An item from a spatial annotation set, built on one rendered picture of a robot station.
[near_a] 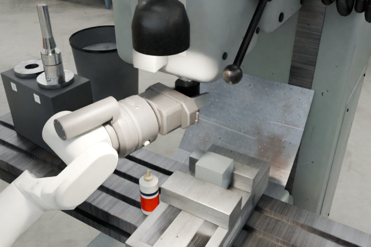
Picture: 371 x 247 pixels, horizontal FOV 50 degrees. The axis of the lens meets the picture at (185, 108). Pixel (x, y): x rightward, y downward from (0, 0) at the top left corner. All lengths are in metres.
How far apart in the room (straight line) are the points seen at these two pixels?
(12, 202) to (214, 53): 0.36
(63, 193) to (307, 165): 0.77
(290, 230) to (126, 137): 0.43
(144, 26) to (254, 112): 0.68
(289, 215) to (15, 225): 0.56
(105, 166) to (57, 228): 1.67
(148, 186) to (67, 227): 1.44
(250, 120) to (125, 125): 0.54
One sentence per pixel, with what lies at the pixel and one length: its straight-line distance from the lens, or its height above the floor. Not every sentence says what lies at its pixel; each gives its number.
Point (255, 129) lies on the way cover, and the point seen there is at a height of 0.99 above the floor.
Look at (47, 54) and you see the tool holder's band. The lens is 1.00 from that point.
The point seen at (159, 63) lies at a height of 1.35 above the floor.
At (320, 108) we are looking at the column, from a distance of 1.09.
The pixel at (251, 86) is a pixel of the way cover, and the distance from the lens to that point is 1.10.
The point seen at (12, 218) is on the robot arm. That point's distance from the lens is 0.62.
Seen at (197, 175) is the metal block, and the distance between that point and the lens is 0.81.
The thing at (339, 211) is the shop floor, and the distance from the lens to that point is 2.39.
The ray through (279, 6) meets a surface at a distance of 0.75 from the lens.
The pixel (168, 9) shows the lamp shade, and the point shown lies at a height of 1.46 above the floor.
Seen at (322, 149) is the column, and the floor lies 0.95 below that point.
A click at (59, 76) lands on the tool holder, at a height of 1.17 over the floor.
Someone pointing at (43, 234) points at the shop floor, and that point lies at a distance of 2.26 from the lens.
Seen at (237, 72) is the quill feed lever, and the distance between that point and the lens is 0.57.
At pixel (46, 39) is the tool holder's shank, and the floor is 1.26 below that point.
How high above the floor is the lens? 1.60
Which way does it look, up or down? 31 degrees down
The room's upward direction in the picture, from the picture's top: straight up
